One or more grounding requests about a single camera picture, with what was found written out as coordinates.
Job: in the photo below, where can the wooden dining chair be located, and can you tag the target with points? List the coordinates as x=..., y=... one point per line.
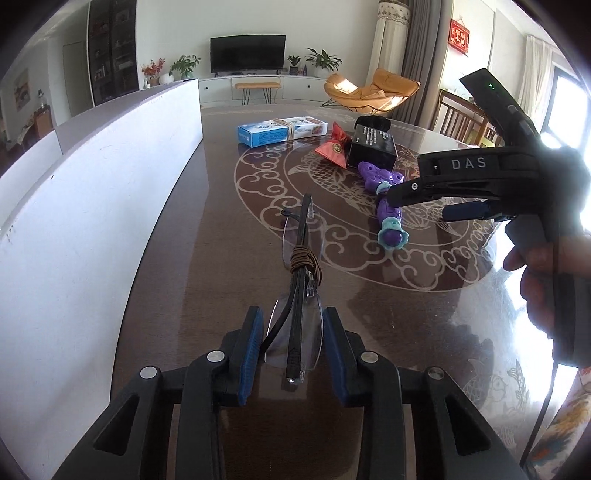
x=457, y=115
x=489, y=134

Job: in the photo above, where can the white storage box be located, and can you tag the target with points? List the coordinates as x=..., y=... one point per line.
x=92, y=221

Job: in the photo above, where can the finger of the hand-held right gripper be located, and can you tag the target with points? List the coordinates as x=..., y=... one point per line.
x=471, y=211
x=415, y=191

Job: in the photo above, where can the black fuzzy cloth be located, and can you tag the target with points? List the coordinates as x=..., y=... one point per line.
x=374, y=122

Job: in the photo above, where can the framed wall picture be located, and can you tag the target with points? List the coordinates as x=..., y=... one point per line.
x=21, y=90

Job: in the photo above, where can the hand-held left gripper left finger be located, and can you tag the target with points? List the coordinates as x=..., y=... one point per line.
x=251, y=355

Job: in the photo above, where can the large potted green plant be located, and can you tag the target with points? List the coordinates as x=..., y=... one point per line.
x=323, y=60

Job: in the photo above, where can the person's right hand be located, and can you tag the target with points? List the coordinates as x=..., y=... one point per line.
x=538, y=286

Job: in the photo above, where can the white television cabinet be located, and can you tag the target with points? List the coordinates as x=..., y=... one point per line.
x=300, y=87

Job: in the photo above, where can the rimless eyeglasses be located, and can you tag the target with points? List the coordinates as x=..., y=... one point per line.
x=298, y=295

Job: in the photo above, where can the red flower arrangement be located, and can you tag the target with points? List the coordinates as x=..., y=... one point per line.
x=152, y=69

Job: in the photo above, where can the leafy green plant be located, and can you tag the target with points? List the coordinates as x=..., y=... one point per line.
x=184, y=64

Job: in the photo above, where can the round white vase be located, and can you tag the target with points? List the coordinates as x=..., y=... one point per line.
x=166, y=79

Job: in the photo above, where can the floral patterned cloth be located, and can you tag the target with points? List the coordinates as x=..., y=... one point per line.
x=568, y=429

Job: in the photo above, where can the small potted plant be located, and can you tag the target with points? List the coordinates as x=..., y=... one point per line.
x=293, y=64

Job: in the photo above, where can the black box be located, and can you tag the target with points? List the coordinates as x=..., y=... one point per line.
x=369, y=147

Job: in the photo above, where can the grey curtain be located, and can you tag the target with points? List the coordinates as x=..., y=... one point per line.
x=422, y=55

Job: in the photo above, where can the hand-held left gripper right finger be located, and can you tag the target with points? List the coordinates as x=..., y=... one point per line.
x=334, y=355

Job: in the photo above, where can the black television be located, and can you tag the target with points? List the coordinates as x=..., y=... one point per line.
x=247, y=53

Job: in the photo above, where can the blue and white carton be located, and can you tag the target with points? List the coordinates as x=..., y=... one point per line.
x=268, y=131

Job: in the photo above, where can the wooden bench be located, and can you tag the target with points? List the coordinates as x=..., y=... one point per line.
x=257, y=85

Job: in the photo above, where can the purple toy wand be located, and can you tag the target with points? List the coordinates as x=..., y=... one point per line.
x=391, y=235

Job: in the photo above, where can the red wall decoration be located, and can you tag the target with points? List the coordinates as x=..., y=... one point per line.
x=460, y=37

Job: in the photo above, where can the white sheer curtain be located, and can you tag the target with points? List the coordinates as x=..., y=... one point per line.
x=538, y=74

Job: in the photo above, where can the orange lounge chair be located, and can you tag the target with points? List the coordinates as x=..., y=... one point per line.
x=369, y=92

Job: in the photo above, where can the red foil packet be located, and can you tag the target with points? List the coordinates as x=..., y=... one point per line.
x=334, y=147

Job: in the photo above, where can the dark glass bookcase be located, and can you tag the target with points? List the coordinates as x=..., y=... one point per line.
x=113, y=50

